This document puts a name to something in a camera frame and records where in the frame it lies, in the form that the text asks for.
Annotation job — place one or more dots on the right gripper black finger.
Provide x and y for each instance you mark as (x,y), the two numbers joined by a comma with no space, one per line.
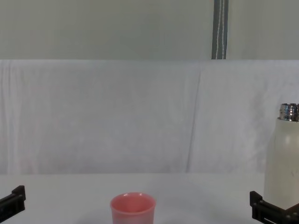
(294,213)
(259,208)

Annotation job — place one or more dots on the white curtain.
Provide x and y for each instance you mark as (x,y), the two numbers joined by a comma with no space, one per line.
(105,28)
(264,28)

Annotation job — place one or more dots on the cream vacuum bottle steel neck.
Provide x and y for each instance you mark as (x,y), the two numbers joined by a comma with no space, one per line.
(283,158)

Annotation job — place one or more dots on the grey striped post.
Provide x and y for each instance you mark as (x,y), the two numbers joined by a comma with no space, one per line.
(219,30)

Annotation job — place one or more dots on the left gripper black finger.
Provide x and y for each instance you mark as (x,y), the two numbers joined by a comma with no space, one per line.
(16,199)

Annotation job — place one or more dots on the white table cloth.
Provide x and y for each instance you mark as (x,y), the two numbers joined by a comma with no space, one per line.
(116,116)

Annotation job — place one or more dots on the pink cup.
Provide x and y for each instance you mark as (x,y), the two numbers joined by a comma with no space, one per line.
(133,211)

